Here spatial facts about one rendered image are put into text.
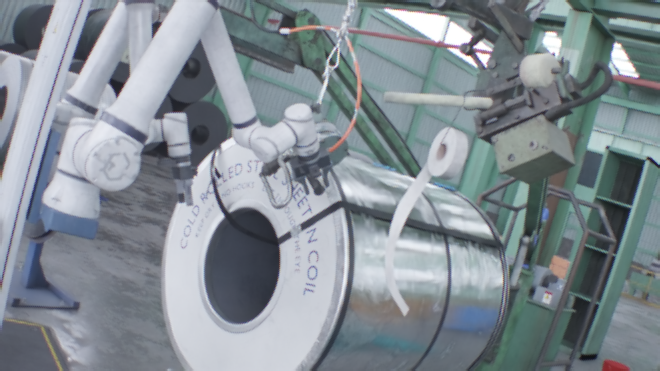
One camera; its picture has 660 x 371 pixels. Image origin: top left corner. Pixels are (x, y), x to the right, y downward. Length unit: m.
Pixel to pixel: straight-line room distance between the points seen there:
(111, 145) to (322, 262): 1.08
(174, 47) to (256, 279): 1.69
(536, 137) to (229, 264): 1.73
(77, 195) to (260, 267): 1.51
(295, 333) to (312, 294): 0.17
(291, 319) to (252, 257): 0.70
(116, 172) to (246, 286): 1.55
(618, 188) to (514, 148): 6.80
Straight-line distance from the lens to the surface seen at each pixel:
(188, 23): 1.96
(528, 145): 2.03
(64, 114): 2.52
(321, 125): 2.56
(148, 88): 1.93
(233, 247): 3.26
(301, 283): 2.70
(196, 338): 3.18
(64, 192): 2.08
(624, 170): 8.84
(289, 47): 3.62
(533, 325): 4.88
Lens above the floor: 1.33
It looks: 2 degrees down
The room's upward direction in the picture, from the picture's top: 18 degrees clockwise
